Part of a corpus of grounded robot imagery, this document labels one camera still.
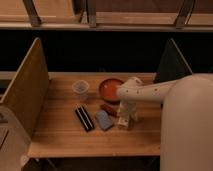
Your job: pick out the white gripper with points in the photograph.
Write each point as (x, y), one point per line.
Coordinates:
(127, 111)

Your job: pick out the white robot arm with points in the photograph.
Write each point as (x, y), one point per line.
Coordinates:
(186, 121)

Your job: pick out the orange ceramic bowl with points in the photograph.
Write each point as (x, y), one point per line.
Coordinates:
(107, 89)

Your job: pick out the red brown chili pepper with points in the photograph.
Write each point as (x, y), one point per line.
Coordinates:
(109, 110)

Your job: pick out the blue sponge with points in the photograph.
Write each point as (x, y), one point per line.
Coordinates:
(103, 120)

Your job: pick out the black striped rectangular box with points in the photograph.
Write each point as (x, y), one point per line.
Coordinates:
(84, 118)

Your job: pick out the clear plastic cup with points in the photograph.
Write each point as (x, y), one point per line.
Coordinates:
(80, 89)

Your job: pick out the right dark side panel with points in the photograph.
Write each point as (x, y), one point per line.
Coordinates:
(173, 64)

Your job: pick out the left wooden side panel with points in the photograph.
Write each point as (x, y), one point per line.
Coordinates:
(23, 99)

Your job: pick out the wooden shelf rack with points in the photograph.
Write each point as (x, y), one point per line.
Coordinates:
(108, 15)

